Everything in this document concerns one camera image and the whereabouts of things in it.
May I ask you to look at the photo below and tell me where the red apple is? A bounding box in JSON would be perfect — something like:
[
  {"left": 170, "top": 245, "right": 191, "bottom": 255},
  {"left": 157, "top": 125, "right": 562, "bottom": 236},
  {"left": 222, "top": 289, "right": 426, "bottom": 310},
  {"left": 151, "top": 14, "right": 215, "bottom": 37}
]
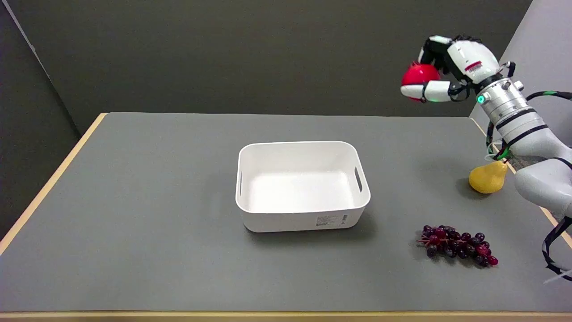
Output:
[{"left": 401, "top": 63, "right": 442, "bottom": 102}]

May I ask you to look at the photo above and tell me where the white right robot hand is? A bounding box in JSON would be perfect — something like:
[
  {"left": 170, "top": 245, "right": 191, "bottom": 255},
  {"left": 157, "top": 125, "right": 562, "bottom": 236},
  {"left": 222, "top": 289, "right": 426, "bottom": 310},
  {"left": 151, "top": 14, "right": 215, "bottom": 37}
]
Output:
[{"left": 400, "top": 35, "right": 501, "bottom": 103}]

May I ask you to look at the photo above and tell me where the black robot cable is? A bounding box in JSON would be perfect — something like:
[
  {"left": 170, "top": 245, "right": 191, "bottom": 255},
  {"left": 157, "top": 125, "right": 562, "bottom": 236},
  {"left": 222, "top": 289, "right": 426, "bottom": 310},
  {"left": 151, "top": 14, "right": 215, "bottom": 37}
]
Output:
[{"left": 542, "top": 216, "right": 572, "bottom": 282}]

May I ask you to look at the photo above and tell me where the dark red grape bunch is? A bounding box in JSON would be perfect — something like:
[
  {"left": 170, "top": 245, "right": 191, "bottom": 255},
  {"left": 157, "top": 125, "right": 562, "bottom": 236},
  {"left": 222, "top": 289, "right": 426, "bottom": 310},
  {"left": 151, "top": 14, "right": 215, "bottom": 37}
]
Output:
[{"left": 416, "top": 225, "right": 499, "bottom": 268}]

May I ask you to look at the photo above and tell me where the yellow pear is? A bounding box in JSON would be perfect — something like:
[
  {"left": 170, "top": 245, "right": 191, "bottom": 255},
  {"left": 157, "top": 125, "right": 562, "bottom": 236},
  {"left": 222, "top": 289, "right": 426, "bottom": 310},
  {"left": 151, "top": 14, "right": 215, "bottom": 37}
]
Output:
[{"left": 469, "top": 161, "right": 509, "bottom": 195}]

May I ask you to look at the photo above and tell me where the white plastic box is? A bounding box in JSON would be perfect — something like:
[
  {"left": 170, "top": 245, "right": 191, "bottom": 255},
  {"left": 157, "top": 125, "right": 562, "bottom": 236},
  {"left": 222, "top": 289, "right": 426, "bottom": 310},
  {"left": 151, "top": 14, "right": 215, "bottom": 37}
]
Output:
[{"left": 235, "top": 141, "right": 371, "bottom": 233}]

